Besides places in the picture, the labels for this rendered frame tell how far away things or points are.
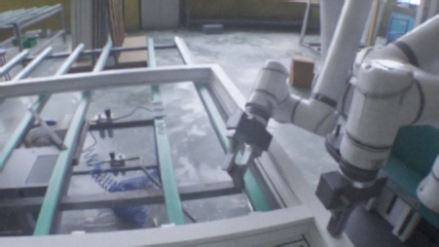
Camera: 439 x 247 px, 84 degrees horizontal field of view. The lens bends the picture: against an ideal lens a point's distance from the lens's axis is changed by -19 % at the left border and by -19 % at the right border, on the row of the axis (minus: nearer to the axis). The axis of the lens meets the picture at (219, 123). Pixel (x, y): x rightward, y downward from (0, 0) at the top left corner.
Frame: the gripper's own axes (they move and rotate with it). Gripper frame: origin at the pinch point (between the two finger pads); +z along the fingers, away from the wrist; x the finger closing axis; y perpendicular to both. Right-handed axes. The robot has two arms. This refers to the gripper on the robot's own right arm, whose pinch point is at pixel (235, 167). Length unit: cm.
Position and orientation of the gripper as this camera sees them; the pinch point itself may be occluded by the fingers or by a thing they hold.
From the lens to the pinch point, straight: 77.6
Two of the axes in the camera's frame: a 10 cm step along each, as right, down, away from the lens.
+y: 6.0, -0.5, -8.0
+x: 6.9, 5.3, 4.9
